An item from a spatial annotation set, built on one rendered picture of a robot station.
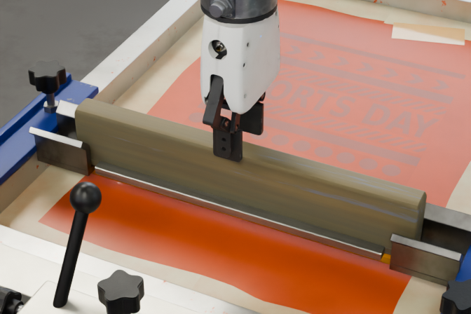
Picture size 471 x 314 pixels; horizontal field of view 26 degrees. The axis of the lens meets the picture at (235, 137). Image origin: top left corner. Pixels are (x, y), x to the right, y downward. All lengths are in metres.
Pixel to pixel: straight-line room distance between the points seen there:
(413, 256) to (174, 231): 0.27
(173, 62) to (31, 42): 2.02
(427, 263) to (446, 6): 0.60
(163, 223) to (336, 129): 0.28
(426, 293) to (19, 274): 0.42
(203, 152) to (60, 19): 2.48
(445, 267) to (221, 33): 0.33
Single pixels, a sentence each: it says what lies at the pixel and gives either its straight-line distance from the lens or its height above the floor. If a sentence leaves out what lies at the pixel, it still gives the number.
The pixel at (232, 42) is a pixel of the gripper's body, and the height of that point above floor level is 1.22.
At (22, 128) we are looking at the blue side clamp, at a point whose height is 1.00.
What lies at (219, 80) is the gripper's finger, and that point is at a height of 1.17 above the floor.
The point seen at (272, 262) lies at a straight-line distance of 1.11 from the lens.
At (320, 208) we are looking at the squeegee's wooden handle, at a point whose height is 1.02.
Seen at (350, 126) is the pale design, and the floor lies 0.95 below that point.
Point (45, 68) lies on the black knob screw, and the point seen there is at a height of 1.06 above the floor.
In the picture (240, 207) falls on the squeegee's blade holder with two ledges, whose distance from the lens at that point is 1.12.
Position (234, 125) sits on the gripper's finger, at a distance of 1.03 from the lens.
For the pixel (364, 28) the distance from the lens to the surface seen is 1.54.
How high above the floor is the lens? 1.71
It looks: 36 degrees down
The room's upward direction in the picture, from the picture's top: straight up
